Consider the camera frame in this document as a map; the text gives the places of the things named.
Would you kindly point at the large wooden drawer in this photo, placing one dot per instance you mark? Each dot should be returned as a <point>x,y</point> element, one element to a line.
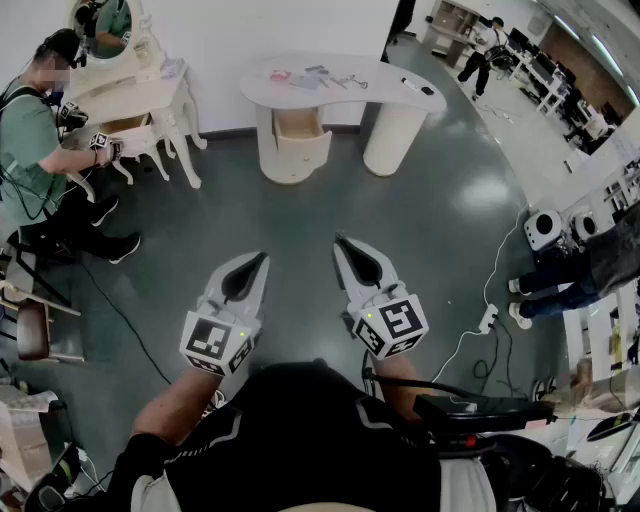
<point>300,132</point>

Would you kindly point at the eyelash curler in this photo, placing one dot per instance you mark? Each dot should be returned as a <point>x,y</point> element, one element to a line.
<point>361,84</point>

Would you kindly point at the white power strip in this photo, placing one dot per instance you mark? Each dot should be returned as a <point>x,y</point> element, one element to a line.
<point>488,318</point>

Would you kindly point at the person's left forearm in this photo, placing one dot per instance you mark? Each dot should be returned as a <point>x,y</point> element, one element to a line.
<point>175,405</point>

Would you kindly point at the light blue packet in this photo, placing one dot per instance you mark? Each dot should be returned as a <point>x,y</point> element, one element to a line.
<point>306,81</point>

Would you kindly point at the blue and white card packet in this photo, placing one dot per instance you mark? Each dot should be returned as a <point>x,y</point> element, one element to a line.
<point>315,69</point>

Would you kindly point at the glass jar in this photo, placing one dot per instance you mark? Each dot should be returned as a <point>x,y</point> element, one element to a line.
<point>141,54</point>

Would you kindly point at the black waist pack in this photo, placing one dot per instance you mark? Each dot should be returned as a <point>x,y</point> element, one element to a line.
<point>480,412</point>

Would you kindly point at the oval vanity mirror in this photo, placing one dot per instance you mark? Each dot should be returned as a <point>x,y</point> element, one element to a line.
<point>105,25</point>

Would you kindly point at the ornate cream vanity table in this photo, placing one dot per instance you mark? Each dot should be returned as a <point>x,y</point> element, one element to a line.
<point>165,95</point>

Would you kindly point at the purple booklet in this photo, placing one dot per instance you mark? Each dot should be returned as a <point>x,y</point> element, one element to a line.
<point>173,67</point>

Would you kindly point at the white stick with black cap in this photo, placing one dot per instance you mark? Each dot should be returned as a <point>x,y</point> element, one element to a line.
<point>410,83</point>

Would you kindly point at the wooden shelf unit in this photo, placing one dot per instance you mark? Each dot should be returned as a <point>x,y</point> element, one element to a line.
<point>452,30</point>

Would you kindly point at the person's torso in black shirt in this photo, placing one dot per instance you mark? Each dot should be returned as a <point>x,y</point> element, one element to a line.
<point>310,440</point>

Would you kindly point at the person's right forearm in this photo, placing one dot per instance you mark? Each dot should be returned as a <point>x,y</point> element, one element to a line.
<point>397,380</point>

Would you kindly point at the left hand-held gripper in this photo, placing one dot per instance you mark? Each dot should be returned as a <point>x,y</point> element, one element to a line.
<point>210,340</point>

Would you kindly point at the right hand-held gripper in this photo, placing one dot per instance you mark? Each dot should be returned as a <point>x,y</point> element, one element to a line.
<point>395,322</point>

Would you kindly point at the wooden chair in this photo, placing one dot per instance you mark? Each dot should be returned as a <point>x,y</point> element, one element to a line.
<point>35,330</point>

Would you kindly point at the white round-lens device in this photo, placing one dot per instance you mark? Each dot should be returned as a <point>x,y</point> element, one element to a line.
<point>542,228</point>
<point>586,225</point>

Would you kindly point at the white curved desk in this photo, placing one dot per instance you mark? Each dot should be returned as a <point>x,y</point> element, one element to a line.
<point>350,100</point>

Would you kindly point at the red packet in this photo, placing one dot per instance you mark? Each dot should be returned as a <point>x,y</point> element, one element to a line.
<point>281,76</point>

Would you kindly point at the white office desks with monitors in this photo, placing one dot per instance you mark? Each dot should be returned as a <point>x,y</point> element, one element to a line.
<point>550,75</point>

